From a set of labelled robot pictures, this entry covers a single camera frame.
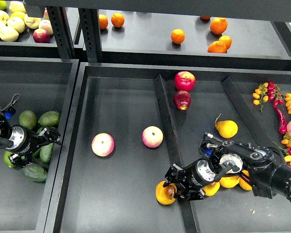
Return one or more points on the pink apple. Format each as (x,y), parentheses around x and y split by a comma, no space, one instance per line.
(152,137)
(102,144)

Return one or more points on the orange on shelf left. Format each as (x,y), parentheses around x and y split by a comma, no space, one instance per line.
(103,21)

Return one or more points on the black centre tray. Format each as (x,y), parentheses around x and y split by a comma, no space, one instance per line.
(116,193)

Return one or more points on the yellow pear centre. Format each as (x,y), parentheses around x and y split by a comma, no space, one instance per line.
(229,182)

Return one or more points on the black shelf upright right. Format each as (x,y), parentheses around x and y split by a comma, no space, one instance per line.
(89,20)

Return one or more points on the pale yellow apple middle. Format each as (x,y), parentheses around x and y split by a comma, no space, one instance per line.
(17,23)

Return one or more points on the yellow pear with stem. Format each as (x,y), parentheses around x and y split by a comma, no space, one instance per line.
(226,128)

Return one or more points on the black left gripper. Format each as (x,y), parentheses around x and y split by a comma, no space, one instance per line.
(26,142)

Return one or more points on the pale yellow apple stem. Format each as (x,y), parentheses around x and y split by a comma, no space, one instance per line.
(32,22)

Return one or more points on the pink peach on shelf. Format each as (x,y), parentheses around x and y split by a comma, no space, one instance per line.
(46,25)

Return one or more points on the black left tray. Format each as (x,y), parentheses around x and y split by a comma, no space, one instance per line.
(43,85)

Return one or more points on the bright red apple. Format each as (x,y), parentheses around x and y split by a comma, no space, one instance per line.
(184,81)

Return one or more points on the red apple on shelf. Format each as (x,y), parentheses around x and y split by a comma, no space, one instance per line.
(41,36)

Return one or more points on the green avocado top left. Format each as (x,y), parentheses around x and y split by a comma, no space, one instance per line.
(28,119)

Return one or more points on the dark green avocado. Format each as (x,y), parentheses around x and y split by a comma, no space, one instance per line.
(35,173)

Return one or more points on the front orange on shelf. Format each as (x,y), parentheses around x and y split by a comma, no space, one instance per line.
(217,47)

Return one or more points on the dark red apple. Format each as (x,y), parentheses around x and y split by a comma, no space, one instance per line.
(182,100)

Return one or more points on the green avocado lower right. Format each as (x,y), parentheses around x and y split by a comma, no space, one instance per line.
(46,153)

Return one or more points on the yellow pear lower left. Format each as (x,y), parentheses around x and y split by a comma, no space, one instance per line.
(211,189)

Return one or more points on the pink apple left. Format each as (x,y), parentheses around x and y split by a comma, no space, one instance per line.
(102,144)

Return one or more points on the orange cherry tomato bunch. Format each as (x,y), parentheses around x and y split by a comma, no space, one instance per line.
(260,96)

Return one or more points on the red cherry tomato bunch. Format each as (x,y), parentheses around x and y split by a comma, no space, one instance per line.
(274,94)

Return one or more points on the black shelf upright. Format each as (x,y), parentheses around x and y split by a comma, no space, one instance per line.
(61,31)
(89,20)

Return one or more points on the black tray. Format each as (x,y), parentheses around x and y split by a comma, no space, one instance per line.
(43,85)
(116,193)

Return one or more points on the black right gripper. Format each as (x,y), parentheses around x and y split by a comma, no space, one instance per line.
(193,178)

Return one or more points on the mixed cherry tomatoes lower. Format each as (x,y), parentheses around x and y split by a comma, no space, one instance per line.
(285,147)

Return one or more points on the red chili pepper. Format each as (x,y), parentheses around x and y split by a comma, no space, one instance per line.
(282,123)

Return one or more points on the yellow pear right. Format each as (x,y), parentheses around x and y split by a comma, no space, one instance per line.
(243,184)

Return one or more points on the green avocado top right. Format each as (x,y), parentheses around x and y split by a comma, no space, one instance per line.
(50,118)

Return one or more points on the black shelf upright left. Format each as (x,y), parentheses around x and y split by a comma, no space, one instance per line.
(61,31)

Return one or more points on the light green avocado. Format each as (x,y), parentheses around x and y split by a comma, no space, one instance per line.
(7,160)

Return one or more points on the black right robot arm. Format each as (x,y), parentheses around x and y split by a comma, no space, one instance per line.
(263,168)

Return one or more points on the pink apple right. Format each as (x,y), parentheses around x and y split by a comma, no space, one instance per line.
(152,137)

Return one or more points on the yellow pear brown base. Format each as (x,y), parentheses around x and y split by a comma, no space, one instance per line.
(165,195)

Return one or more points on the pale yellow apple front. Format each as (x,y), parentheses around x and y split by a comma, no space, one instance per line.
(8,34)

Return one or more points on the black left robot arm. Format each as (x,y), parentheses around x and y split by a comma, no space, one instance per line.
(6,111)

